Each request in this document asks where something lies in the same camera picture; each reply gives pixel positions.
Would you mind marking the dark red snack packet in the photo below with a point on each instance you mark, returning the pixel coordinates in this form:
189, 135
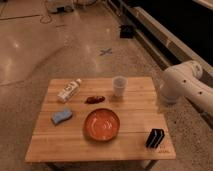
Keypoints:
95, 99

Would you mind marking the wooden table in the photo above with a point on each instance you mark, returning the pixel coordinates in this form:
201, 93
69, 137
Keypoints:
66, 142

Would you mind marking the white plastic bottle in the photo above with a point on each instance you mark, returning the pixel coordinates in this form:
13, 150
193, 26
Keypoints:
71, 88

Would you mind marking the grey equipment on floor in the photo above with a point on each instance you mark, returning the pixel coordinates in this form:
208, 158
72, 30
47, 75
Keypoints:
54, 6

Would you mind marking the orange bowl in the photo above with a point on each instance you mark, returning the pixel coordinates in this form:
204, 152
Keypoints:
102, 125

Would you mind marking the blue sponge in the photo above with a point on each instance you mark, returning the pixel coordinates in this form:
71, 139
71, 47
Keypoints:
61, 116

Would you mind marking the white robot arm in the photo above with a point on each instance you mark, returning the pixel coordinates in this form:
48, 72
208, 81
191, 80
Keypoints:
184, 80

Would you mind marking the clear plastic cup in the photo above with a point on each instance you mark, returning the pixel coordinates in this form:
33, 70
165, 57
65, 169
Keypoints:
119, 85

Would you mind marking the black box on floor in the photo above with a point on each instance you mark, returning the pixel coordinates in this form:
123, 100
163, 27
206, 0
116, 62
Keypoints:
126, 31

